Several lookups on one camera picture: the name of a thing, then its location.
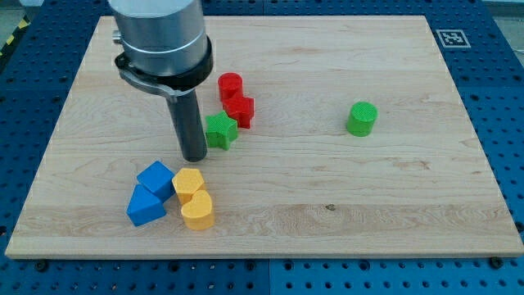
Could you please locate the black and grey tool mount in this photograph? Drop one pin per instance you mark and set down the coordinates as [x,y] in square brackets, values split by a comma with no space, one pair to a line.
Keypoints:
[168,87]

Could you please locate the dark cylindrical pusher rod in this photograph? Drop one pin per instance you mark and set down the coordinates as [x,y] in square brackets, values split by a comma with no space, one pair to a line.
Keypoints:
[185,114]

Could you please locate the green star block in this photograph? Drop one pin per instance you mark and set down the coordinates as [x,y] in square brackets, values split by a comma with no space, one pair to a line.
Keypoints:
[221,130]

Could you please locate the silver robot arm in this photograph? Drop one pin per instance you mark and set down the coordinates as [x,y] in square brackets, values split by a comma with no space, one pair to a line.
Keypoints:
[167,53]

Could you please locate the red star block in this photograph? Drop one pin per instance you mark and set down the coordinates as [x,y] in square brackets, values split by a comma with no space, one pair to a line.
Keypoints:
[241,109]

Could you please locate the red cylinder block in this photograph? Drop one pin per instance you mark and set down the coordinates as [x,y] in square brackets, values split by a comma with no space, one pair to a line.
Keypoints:
[230,85]

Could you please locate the yellow hexagon block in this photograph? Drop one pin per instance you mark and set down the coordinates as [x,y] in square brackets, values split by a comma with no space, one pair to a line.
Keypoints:
[186,182]

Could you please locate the blue cube block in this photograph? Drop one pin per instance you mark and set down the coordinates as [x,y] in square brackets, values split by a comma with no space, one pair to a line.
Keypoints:
[157,178]

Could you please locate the blue triangle block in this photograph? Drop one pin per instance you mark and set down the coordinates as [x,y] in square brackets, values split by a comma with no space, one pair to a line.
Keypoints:
[144,206]

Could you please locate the yellow heart block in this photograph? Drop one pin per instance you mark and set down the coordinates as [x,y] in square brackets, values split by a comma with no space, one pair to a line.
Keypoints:
[198,213]

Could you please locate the wooden board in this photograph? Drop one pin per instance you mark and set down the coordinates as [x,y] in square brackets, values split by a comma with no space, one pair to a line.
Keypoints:
[296,184]

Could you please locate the green cylinder block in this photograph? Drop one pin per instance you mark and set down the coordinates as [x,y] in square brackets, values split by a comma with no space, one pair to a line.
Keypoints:
[361,119]

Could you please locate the white fiducial marker tag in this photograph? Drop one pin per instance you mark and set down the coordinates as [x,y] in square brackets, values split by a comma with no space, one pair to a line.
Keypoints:
[452,38]

